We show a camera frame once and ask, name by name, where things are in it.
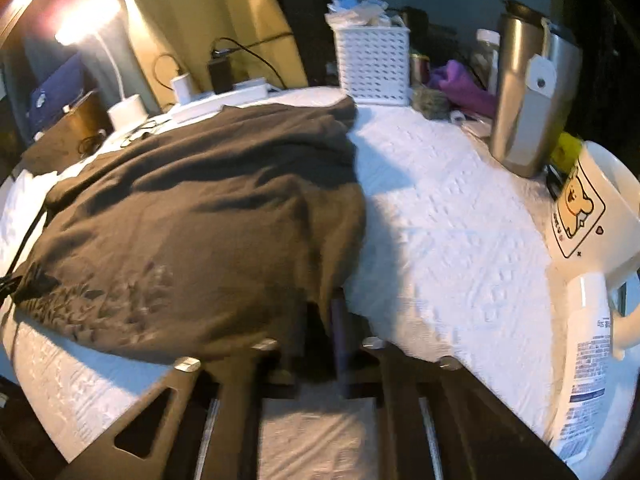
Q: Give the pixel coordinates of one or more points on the steel tumbler cup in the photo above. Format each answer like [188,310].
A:
[538,72]

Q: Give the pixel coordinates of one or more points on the white bear mug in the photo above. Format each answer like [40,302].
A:
[593,230]

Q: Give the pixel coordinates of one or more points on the dark olive t-shirt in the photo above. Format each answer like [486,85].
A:
[199,241]

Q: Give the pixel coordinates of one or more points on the black charger adapter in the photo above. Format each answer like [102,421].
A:
[220,74]

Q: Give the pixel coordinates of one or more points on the white plastic bag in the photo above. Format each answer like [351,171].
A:
[355,13]

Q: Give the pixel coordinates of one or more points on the grey furry item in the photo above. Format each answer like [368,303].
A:
[430,103]

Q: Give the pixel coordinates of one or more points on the brown cardboard box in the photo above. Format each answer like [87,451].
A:
[78,134]

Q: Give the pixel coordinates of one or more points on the white lidded jar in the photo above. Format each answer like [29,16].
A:
[485,58]

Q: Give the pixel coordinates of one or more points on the white desk lamp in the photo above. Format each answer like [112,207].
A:
[95,28]

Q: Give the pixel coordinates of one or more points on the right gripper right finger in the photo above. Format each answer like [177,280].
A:
[355,367]

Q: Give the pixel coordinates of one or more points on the purple cloth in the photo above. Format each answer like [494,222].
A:
[459,87]

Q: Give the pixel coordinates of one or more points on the laptop with blue screen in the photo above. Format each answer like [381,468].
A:
[63,88]

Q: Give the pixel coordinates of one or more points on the white charger adapter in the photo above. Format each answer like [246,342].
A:
[183,88]

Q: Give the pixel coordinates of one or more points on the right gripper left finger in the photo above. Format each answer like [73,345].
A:
[305,349]

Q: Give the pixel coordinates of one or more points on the white power strip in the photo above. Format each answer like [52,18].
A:
[243,92]

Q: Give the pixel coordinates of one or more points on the white lotion bottle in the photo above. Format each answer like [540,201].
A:
[588,352]

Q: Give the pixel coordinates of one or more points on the white plastic basket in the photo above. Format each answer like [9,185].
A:
[373,64]

